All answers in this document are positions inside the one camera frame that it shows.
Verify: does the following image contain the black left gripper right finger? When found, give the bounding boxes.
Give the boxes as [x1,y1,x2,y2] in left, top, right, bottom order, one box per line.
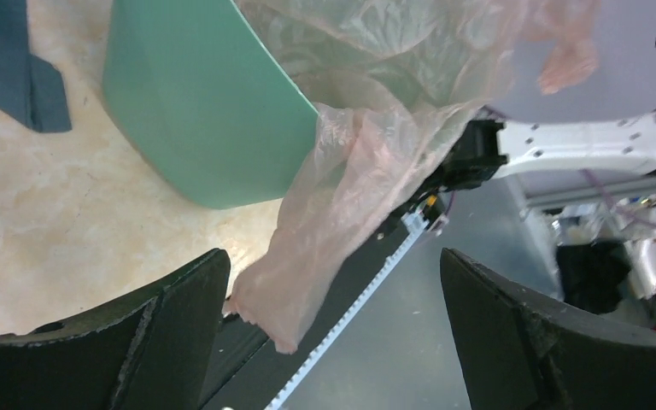
[440,249,656,409]

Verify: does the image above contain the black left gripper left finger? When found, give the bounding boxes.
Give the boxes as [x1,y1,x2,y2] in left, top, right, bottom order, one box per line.
[0,249,231,409]

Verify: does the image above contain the green plastic trash bin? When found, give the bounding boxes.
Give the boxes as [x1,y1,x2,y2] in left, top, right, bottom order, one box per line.
[102,0,318,209]

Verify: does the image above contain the pink plastic trash bag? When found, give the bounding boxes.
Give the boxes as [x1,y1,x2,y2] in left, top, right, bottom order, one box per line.
[224,1,600,354]

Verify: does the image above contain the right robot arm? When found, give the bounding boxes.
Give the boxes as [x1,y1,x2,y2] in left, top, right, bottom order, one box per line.
[427,106,656,190]

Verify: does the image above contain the dark teal shirt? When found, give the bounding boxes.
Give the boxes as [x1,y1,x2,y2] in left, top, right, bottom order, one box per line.
[0,0,72,133]

